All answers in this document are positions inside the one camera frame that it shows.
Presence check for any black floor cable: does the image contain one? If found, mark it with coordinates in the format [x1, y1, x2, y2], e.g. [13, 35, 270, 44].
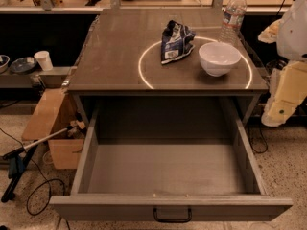
[0, 127, 71, 230]

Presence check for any dark plate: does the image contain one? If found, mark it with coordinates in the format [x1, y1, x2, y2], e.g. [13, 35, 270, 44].
[10, 57, 36, 75]

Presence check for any black cable right floor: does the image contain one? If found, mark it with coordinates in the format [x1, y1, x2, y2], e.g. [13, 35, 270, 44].
[248, 118, 269, 155]

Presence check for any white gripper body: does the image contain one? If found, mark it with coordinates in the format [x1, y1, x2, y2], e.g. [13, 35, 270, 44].
[276, 0, 307, 61]

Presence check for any clear plastic water bottle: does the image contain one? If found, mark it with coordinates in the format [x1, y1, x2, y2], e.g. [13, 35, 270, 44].
[219, 0, 248, 46]

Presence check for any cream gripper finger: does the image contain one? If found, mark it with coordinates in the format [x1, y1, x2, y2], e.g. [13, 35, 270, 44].
[261, 61, 307, 127]
[258, 19, 281, 44]

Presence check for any white paper cup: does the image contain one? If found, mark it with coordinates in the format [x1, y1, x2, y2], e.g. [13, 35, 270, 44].
[34, 51, 53, 71]

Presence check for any cardboard box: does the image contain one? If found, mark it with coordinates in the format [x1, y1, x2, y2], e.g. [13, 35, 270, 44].
[22, 88, 84, 170]

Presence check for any white bowl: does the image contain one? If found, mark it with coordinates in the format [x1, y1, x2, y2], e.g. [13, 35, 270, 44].
[199, 42, 241, 77]

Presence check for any grey bowl at left edge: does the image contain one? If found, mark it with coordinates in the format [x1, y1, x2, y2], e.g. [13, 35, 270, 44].
[0, 55, 10, 74]

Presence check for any grey cabinet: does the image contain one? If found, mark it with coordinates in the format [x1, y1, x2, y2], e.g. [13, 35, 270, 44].
[68, 8, 267, 121]

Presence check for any grey open top drawer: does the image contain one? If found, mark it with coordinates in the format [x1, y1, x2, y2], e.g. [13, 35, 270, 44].
[51, 96, 293, 221]

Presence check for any black drawer handle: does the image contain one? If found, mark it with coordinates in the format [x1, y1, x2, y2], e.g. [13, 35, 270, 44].
[153, 207, 193, 223]

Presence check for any blue chip bag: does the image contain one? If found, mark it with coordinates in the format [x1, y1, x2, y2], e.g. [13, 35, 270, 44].
[161, 20, 196, 65]

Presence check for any low side shelf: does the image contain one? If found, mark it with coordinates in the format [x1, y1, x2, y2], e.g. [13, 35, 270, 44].
[0, 66, 77, 88]

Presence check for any black tripod stand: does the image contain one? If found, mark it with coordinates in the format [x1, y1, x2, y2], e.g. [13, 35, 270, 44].
[1, 126, 73, 203]

